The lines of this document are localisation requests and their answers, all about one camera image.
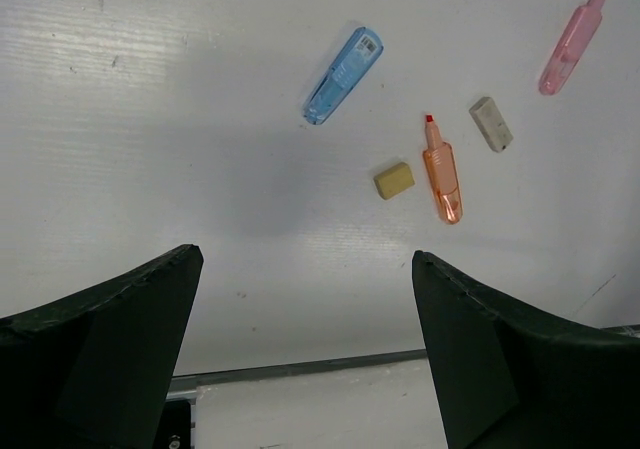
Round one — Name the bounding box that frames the blue correction tape dispenser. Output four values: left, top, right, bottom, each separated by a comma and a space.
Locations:
302, 27, 384, 125

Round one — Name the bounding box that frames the orange correction tape dispenser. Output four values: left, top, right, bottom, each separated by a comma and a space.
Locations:
423, 114, 463, 225

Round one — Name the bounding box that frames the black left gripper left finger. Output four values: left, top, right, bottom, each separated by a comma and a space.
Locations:
1, 244, 204, 448

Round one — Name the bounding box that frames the metal base rail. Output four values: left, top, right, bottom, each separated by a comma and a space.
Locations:
167, 349, 447, 448

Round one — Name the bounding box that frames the grey white eraser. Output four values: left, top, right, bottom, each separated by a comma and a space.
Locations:
469, 96, 513, 153

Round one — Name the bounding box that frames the tan yellow eraser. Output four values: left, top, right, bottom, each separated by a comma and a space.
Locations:
372, 160, 415, 201

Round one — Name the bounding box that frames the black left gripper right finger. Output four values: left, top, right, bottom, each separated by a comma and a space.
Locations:
412, 251, 639, 448

